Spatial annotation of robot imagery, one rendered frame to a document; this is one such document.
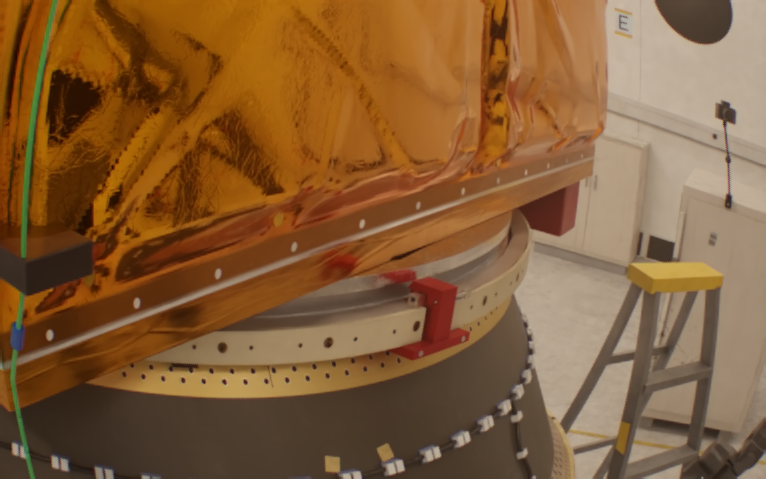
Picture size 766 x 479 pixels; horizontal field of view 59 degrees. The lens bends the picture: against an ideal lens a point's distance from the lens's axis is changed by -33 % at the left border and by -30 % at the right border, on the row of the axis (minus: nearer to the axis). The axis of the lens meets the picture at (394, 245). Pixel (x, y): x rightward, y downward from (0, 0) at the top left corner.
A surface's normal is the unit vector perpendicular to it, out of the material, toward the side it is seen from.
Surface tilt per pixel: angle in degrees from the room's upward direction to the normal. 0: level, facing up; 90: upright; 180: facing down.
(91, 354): 90
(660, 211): 90
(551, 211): 90
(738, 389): 90
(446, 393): 62
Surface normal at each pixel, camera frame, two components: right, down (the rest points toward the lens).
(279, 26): 0.90, 0.22
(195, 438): 0.43, -0.19
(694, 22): -0.44, 0.18
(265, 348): 0.53, 0.29
